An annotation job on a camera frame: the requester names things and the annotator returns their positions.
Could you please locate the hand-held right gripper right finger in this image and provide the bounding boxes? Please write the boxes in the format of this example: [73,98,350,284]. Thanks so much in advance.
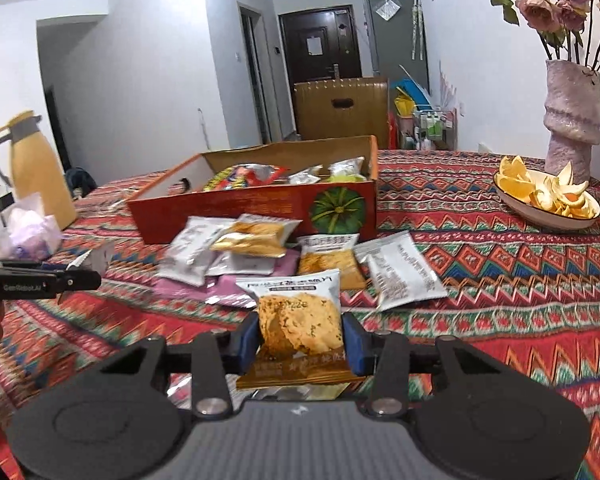
[343,312,503,418]

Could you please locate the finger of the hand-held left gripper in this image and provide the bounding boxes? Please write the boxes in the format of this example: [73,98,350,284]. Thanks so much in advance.
[55,270,102,295]

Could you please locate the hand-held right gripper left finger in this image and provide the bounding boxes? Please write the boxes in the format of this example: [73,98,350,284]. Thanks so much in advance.
[99,312,259,418]

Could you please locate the silver foil snack packet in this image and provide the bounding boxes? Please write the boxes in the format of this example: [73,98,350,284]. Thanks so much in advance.
[57,242,115,305]

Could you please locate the brown cookie packet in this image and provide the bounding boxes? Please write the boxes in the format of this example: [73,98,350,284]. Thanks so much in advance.
[236,278,366,391]

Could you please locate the pink snack packet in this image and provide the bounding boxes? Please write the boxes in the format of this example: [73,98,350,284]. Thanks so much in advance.
[205,250,301,308]
[152,260,221,303]

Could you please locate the white yellow snack packet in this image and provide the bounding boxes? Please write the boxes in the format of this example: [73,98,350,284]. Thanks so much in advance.
[297,234,366,291]

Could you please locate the orange cardboard box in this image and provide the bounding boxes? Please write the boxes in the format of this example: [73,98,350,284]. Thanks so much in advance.
[126,135,379,248]

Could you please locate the cluster of mixed snacks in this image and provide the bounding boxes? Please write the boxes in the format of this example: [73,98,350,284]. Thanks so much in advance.
[202,157,368,192]

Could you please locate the purple tissue pack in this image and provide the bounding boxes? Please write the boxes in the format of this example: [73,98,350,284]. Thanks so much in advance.
[0,194,63,261]

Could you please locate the dark bag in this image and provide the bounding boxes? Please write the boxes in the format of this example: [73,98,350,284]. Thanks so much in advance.
[65,167,97,198]

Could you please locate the gold snack packet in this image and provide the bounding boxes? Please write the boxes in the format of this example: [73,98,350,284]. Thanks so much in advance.
[211,214,301,258]

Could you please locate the white grey snack packet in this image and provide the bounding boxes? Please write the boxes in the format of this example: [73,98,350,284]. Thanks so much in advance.
[157,216,233,286]

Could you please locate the yellow thermos jug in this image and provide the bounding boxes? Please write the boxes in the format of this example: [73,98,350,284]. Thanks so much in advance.
[0,110,78,231]

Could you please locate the brown cardboard box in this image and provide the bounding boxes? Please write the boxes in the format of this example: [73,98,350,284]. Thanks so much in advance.
[293,76,391,142]

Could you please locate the storage rack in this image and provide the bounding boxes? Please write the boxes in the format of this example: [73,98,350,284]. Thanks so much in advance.
[412,107,456,151]

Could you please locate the bowl of orange peels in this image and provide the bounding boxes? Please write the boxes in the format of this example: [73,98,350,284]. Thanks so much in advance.
[493,156,600,231]

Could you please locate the blue plastic board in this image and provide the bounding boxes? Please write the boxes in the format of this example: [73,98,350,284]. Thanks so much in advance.
[395,77,431,108]

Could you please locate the dark entrance door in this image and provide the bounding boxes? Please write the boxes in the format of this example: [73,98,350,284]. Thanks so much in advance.
[279,6,363,136]

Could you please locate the grey refrigerator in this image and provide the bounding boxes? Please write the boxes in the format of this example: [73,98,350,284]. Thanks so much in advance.
[364,0,428,93]

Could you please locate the pink textured vase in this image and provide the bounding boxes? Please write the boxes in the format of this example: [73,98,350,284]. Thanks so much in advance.
[544,59,600,186]

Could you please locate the folded umbrella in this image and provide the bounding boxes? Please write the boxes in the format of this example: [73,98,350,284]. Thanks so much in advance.
[410,0,428,61]

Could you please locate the dried pink roses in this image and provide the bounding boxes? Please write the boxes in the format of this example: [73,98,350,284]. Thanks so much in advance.
[467,0,600,68]

